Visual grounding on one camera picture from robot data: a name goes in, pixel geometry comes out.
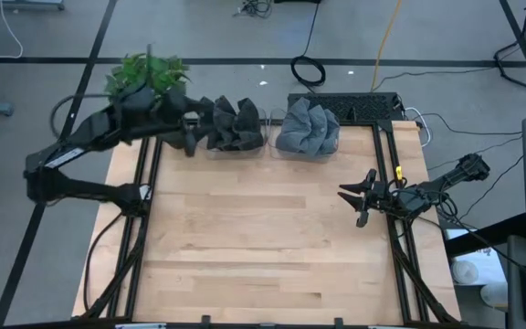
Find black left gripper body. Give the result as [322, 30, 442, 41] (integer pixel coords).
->
[155, 90, 205, 157]

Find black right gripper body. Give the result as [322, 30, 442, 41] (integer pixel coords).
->
[356, 167, 395, 228]

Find clear plastic bin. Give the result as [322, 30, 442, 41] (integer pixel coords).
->
[268, 108, 341, 165]
[204, 108, 271, 161]

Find green potted plant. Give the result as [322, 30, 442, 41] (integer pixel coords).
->
[103, 43, 192, 104]

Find grey denim shorts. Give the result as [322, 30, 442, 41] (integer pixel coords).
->
[79, 117, 461, 326]

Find black computer case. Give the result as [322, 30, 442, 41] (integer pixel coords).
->
[287, 92, 404, 122]

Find black beam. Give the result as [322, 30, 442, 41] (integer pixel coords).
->
[443, 212, 526, 258]

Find white roll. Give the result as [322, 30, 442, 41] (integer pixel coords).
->
[479, 281, 510, 310]
[449, 260, 479, 285]

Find white printed sheet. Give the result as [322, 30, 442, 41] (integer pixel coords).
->
[445, 228, 509, 287]

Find grey metal bar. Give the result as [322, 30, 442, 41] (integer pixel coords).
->
[0, 0, 67, 11]

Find white looped cable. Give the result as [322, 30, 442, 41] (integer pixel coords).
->
[404, 107, 433, 148]

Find left arm cable loop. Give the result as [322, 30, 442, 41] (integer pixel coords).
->
[50, 93, 111, 138]

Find tangled black cable bundle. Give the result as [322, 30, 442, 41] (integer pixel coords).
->
[233, 0, 273, 18]

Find coiled black cable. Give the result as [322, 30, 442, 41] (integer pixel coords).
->
[289, 0, 327, 88]

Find thin black floor cable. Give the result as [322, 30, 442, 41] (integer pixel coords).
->
[372, 66, 497, 92]

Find yellow cable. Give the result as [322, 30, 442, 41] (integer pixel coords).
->
[370, 0, 404, 92]

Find black base cable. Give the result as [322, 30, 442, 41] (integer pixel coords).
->
[82, 212, 125, 313]

